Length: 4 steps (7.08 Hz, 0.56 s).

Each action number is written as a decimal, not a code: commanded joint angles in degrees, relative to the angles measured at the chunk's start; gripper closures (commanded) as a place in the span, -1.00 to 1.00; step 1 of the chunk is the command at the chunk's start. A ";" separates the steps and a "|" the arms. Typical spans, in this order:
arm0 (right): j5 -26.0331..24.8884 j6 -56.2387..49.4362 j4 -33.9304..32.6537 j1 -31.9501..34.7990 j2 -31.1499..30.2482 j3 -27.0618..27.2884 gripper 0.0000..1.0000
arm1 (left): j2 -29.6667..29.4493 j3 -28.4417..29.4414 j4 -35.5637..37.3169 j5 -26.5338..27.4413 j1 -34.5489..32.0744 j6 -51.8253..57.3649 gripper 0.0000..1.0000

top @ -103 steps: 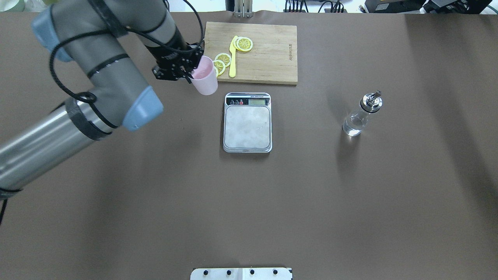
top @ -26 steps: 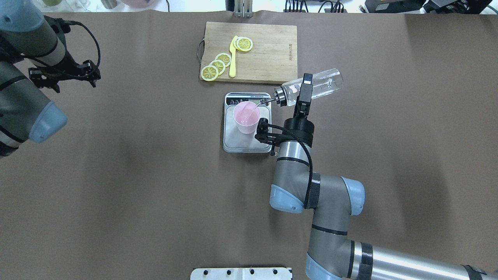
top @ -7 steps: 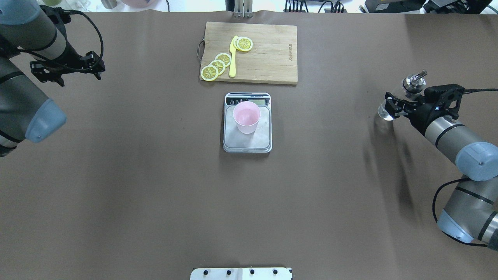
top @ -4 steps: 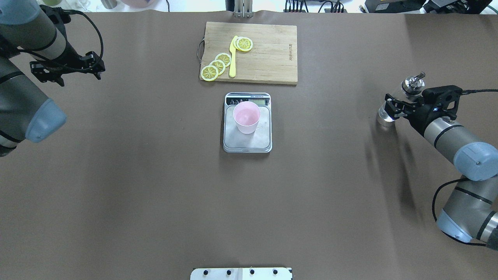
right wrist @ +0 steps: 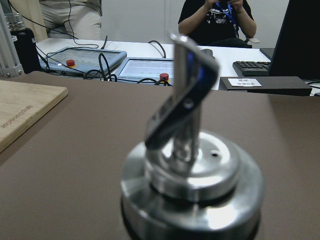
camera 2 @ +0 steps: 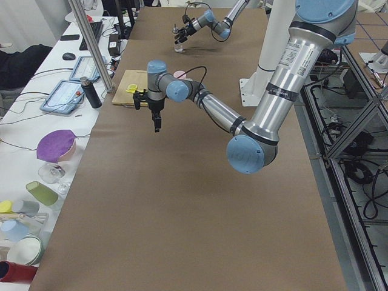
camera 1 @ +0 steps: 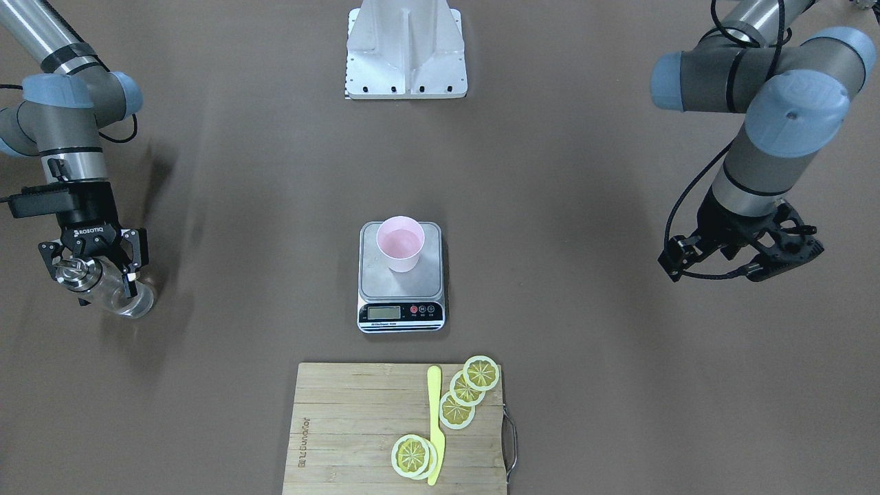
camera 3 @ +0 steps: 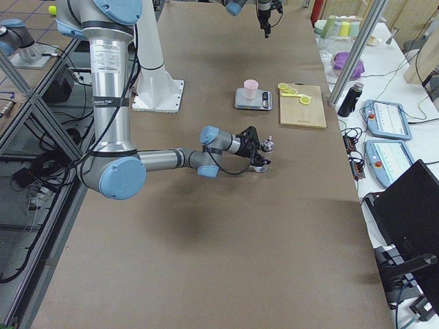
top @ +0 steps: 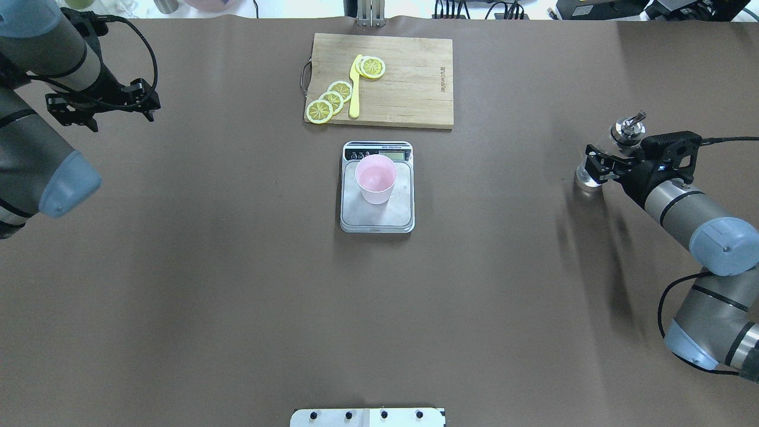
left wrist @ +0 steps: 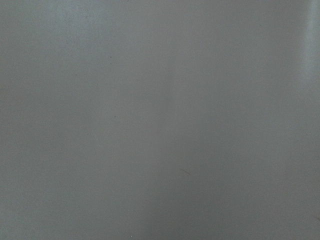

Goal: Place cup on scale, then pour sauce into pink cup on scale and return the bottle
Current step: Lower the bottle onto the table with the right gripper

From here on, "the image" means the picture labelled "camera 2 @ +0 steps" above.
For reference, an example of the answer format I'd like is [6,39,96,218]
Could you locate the yellow plastic cup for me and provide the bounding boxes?
[0,200,13,213]

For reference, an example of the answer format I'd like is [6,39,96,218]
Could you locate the pink plastic cup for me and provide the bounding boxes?
[173,70,187,79]

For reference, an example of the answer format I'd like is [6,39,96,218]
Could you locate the black keyboard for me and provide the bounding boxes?
[79,21,104,52]

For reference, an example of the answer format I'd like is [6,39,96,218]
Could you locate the black camera cable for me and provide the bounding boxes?
[183,66,209,92]
[184,2,228,42]

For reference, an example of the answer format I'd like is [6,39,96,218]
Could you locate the black thermos bottle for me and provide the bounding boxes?
[79,76,102,109]

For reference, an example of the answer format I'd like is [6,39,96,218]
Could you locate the far teach pendant tablet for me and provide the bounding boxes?
[69,56,100,82]

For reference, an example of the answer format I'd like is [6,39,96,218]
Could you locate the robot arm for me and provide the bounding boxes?
[145,1,358,174]
[173,0,249,45]

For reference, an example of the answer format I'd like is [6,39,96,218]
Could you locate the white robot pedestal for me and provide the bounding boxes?
[239,0,295,107]

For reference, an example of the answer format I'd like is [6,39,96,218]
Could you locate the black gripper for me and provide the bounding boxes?
[148,98,165,133]
[174,20,199,44]

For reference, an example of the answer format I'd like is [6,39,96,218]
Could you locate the black power adapter box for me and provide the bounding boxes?
[108,33,121,56]

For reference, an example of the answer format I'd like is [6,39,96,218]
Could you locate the black computer mouse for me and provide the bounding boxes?
[62,52,76,61]

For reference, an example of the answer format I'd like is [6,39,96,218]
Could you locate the clear wine glass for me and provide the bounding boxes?
[38,163,71,195]

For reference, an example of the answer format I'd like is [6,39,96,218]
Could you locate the black smartphone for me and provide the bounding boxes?
[60,34,80,41]

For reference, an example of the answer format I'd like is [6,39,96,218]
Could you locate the aluminium frame post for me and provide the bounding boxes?
[68,0,113,93]

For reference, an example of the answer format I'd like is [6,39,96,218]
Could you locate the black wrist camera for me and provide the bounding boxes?
[133,90,148,110]
[182,15,192,25]

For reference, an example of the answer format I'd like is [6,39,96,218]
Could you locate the near teach pendant tablet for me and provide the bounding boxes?
[39,80,84,115]

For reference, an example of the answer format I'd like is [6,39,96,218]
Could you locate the teach pendant tablet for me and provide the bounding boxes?
[39,80,84,115]
[69,56,100,82]

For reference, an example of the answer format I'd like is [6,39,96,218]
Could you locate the light blue plastic cup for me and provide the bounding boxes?
[1,219,29,242]

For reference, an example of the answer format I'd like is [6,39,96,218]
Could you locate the white green bowl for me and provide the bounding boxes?
[7,236,44,266]

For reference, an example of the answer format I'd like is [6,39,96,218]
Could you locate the grey plastic cup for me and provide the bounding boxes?
[12,200,40,216]

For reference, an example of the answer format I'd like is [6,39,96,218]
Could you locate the wooden cutting board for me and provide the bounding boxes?
[112,70,147,106]

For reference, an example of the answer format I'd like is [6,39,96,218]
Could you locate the red cup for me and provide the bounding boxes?
[1,261,38,284]

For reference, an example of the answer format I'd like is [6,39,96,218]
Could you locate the green plastic cup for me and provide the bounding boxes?
[25,181,59,207]

